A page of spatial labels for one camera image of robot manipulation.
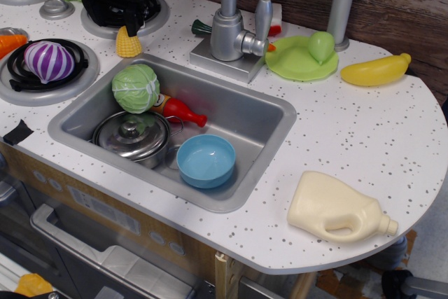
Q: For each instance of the yellow toy banana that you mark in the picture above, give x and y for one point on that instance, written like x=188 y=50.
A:
x=377 y=72

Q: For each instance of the orange toy carrot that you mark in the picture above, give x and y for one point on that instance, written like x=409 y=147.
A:
x=9 y=43

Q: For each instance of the cream toy detergent bottle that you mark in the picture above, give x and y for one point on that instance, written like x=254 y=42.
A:
x=331 y=210

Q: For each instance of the front left stove burner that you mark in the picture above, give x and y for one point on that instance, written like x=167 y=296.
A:
x=20 y=86

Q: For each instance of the silver toy faucet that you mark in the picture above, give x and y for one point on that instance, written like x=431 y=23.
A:
x=230 y=49

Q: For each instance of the steel pot with lid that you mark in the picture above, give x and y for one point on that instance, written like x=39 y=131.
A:
x=142 y=138

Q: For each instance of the purple striped toy onion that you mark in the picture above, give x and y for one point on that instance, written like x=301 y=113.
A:
x=49 y=61

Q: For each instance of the silver metal sink basin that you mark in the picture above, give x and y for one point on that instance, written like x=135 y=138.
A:
x=255 y=124

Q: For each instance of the green toy cabbage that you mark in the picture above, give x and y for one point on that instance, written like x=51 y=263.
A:
x=136 y=88

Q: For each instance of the yellow object bottom left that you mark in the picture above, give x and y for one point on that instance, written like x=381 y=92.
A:
x=33 y=284

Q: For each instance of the dark green toy stem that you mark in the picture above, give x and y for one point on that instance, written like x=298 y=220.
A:
x=199 y=28

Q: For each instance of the back right stove burner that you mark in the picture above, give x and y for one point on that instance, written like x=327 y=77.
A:
x=159 y=15

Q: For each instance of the blue plastic bowl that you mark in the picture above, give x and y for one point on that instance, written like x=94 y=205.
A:
x=206 y=161

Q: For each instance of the green toy pear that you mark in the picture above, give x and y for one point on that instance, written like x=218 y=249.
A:
x=321 y=46

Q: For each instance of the silver vertical pole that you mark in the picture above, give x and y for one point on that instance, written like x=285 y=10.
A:
x=337 y=23

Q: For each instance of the black tape piece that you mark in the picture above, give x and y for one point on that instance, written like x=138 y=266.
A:
x=18 y=134

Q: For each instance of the silver oven door handle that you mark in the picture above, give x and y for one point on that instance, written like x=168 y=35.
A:
x=113 y=272

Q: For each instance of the silver stove knob front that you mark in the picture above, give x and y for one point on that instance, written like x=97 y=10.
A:
x=56 y=9

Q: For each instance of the red toy ketchup bottle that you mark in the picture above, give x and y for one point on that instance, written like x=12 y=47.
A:
x=168 y=106

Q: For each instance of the light green plastic plate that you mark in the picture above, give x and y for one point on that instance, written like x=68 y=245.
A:
x=292 y=60

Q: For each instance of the yellow toy corn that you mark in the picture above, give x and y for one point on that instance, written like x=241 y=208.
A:
x=127 y=46

